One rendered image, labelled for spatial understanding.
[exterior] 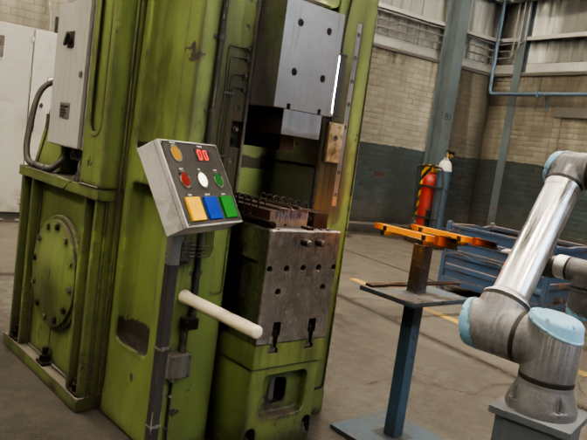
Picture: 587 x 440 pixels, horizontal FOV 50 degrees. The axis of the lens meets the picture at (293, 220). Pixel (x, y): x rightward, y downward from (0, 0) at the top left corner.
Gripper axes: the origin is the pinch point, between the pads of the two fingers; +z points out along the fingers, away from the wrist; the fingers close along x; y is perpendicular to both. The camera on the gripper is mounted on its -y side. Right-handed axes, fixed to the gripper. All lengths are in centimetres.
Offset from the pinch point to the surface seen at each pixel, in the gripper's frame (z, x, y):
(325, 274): 47, -55, 21
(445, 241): 14.2, -25.1, -0.1
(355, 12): 68, -40, -89
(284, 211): 53, -77, -4
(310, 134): 53, -69, -34
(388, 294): 33, -32, 26
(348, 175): 69, -28, -20
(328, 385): 92, 5, 94
